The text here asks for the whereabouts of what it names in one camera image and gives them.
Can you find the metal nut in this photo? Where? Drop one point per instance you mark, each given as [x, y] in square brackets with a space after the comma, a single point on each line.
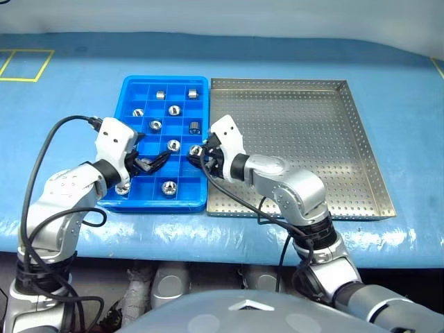
[160, 94]
[195, 151]
[155, 125]
[174, 110]
[169, 188]
[172, 145]
[193, 93]

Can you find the metal nut in tray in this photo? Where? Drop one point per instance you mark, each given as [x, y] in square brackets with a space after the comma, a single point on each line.
[193, 93]
[174, 110]
[155, 125]
[160, 94]

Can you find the grey robot torso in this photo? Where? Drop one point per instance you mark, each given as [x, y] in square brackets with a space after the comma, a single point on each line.
[208, 319]

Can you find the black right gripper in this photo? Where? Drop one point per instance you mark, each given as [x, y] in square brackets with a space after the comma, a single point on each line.
[215, 159]

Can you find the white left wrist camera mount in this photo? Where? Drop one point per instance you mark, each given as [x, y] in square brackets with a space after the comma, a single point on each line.
[112, 138]

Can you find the white wrapped table leg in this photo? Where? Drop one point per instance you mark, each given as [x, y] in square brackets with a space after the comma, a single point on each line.
[135, 291]

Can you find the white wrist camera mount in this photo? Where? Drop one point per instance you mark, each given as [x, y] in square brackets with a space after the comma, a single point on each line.
[229, 135]
[112, 138]

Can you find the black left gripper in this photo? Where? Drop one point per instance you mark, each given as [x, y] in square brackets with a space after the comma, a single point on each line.
[137, 164]

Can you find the blue plastic table cover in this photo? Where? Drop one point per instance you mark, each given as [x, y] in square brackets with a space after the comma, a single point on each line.
[69, 97]

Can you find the blue plastic compartment tray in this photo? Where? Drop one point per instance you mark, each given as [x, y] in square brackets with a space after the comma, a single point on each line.
[145, 203]

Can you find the grey rounded shape under table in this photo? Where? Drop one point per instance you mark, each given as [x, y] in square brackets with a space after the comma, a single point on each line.
[170, 282]
[263, 279]

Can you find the perforated metal tray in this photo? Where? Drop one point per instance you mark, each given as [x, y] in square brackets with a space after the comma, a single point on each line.
[295, 121]

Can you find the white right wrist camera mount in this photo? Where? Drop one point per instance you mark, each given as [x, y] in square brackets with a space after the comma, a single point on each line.
[229, 135]

